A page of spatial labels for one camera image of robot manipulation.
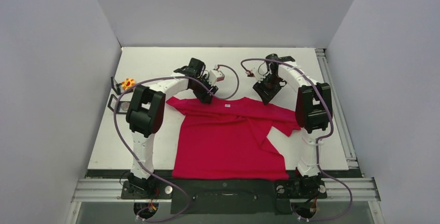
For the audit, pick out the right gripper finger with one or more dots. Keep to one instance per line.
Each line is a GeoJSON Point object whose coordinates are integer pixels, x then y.
{"type": "Point", "coordinates": [261, 90]}
{"type": "Point", "coordinates": [274, 89]}

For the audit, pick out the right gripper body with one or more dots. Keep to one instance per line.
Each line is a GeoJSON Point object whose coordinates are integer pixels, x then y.
{"type": "Point", "coordinates": [264, 89]}

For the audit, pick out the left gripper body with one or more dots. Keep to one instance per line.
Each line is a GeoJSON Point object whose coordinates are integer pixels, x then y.
{"type": "Point", "coordinates": [205, 81]}

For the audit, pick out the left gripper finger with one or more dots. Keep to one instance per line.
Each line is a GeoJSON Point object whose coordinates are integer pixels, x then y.
{"type": "Point", "coordinates": [203, 95]}
{"type": "Point", "coordinates": [210, 93]}

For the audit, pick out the red t-shirt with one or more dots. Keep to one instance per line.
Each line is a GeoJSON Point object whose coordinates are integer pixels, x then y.
{"type": "Point", "coordinates": [218, 142]}

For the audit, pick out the orange yellow pompom brooch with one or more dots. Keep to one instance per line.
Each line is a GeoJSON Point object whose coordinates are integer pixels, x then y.
{"type": "Point", "coordinates": [127, 83]}

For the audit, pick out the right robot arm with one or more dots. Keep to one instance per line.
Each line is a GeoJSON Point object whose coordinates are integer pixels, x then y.
{"type": "Point", "coordinates": [313, 110]}

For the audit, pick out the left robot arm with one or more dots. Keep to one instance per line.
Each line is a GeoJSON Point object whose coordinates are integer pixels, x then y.
{"type": "Point", "coordinates": [146, 111]}

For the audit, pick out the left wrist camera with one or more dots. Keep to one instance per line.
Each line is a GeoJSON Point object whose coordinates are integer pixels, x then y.
{"type": "Point", "coordinates": [215, 76]}

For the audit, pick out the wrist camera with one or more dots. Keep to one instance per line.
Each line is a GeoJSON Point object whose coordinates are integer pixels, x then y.
{"type": "Point", "coordinates": [215, 76]}
{"type": "Point", "coordinates": [255, 73]}

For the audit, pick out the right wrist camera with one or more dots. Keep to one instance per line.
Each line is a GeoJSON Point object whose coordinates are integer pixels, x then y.
{"type": "Point", "coordinates": [255, 73]}

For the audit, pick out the black frame stand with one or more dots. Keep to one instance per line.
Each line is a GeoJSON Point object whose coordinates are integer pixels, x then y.
{"type": "Point", "coordinates": [111, 104]}
{"type": "Point", "coordinates": [116, 86]}

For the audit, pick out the aluminium side rail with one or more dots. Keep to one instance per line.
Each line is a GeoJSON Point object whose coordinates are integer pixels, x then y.
{"type": "Point", "coordinates": [339, 117]}

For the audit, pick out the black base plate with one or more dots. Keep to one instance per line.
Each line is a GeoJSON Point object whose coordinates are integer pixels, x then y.
{"type": "Point", "coordinates": [230, 196]}

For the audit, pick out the aluminium front rail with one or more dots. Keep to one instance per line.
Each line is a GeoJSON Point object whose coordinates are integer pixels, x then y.
{"type": "Point", "coordinates": [110, 190]}

